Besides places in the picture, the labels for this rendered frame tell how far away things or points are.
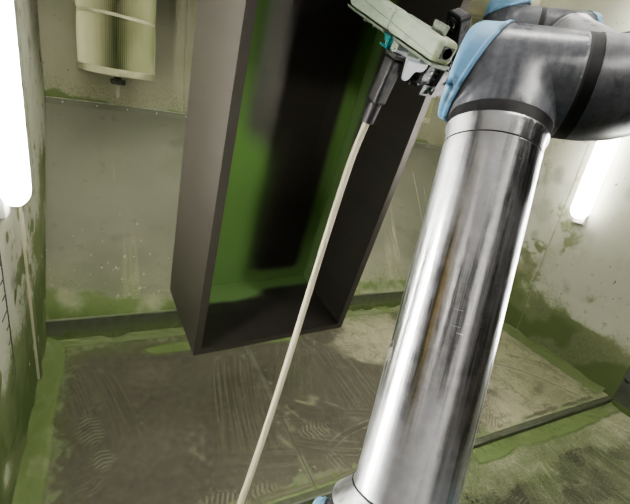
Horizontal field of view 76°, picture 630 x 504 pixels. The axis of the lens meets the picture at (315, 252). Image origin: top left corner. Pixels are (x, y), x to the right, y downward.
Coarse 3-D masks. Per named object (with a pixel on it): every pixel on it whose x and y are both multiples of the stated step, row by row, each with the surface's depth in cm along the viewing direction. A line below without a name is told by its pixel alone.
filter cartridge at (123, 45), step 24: (96, 0) 168; (120, 0) 170; (144, 0) 175; (96, 24) 170; (120, 24) 174; (144, 24) 180; (96, 48) 175; (120, 48) 178; (144, 48) 183; (96, 72) 177; (120, 72) 179; (144, 72) 187
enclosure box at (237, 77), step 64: (256, 0) 82; (320, 0) 122; (448, 0) 111; (192, 64) 114; (256, 64) 124; (320, 64) 133; (192, 128) 118; (256, 128) 136; (320, 128) 147; (384, 128) 136; (192, 192) 122; (256, 192) 150; (320, 192) 165; (384, 192) 138; (192, 256) 126; (256, 256) 168; (192, 320) 131; (256, 320) 155; (320, 320) 165
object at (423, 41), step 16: (352, 0) 86; (368, 0) 82; (384, 0) 80; (368, 16) 83; (384, 16) 78; (400, 16) 75; (400, 32) 75; (416, 32) 72; (432, 32) 70; (416, 48) 72; (432, 48) 69; (448, 48) 69; (384, 64) 80; (400, 64) 80; (432, 64) 70; (384, 80) 81; (368, 96) 85; (384, 96) 83; (368, 112) 86
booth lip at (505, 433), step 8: (600, 400) 217; (608, 400) 219; (568, 408) 206; (576, 408) 207; (584, 408) 209; (592, 408) 213; (544, 416) 197; (552, 416) 198; (560, 416) 200; (568, 416) 204; (520, 424) 189; (528, 424) 190; (536, 424) 192; (544, 424) 195; (496, 432) 182; (504, 432) 183; (512, 432) 184; (520, 432) 187; (480, 440) 176; (488, 440) 177; (496, 440) 180; (320, 488) 142; (328, 488) 143; (296, 496) 138; (304, 496) 138; (312, 496) 139; (320, 496) 140; (328, 496) 142
